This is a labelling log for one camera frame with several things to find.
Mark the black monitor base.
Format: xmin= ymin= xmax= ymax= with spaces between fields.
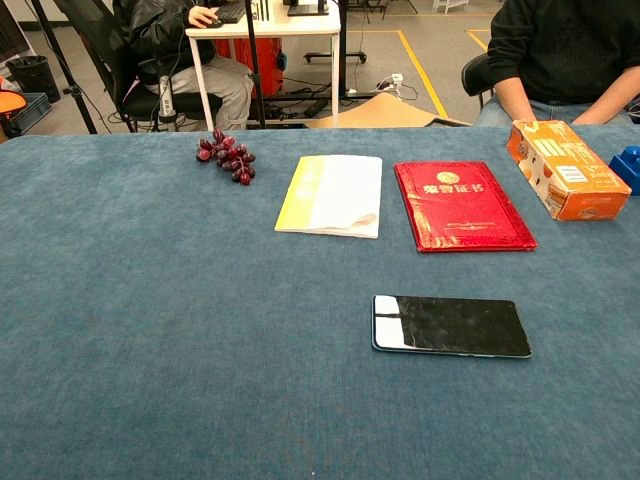
xmin=287 ymin=0 xmax=331 ymax=17

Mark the black rolling stand base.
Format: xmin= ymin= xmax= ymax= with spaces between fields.
xmin=303 ymin=49 xmax=367 ymax=65

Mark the yellow and white booklet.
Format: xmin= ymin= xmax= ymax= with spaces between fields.
xmin=274 ymin=155 xmax=384 ymax=240

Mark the red certificate folder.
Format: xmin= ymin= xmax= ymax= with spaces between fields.
xmin=393 ymin=160 xmax=539 ymax=254

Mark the blue toy block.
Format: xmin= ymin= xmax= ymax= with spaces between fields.
xmin=608 ymin=145 xmax=640 ymax=197

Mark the orange cardboard carton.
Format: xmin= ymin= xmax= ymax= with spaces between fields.
xmin=506 ymin=119 xmax=633 ymax=222

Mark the black vertical pole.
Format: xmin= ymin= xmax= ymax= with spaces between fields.
xmin=243 ymin=0 xmax=268 ymax=130

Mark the black office chair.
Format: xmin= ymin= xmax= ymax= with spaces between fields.
xmin=53 ymin=0 xmax=224 ymax=134

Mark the blue plastic crate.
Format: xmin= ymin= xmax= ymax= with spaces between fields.
xmin=10 ymin=92 xmax=54 ymax=135

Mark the blue table cloth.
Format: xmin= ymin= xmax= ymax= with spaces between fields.
xmin=0 ymin=125 xmax=640 ymax=480

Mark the black tripod stand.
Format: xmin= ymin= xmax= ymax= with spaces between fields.
xmin=29 ymin=0 xmax=99 ymax=135

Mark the white desk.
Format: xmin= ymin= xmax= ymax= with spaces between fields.
xmin=185 ymin=0 xmax=343 ymax=132

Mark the smartphone with teal back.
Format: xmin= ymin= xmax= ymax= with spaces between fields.
xmin=372 ymin=294 xmax=533 ymax=360

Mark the black trash bin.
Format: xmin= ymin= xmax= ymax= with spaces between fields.
xmin=5 ymin=55 xmax=61 ymax=104

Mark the black chair with armrest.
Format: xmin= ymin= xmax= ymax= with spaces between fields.
xmin=460 ymin=52 xmax=496 ymax=111

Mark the brown cardboard sheet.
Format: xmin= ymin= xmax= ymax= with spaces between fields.
xmin=303 ymin=92 xmax=471 ymax=130

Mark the person in black jacket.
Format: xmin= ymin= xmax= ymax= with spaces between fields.
xmin=112 ymin=0 xmax=255 ymax=132

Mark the red cabinet under desk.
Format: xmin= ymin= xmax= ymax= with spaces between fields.
xmin=214 ymin=37 xmax=285 ymax=99

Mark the person in black sweater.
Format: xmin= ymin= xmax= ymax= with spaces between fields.
xmin=472 ymin=0 xmax=640 ymax=127

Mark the white rack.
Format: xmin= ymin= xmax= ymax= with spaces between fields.
xmin=432 ymin=0 xmax=501 ymax=15

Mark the orange object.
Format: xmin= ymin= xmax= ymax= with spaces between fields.
xmin=0 ymin=74 xmax=27 ymax=119

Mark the dark red grape bunch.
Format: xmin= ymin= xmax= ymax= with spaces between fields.
xmin=195 ymin=127 xmax=257 ymax=187

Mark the black keyboard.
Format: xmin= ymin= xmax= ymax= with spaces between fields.
xmin=212 ymin=2 xmax=247 ymax=25

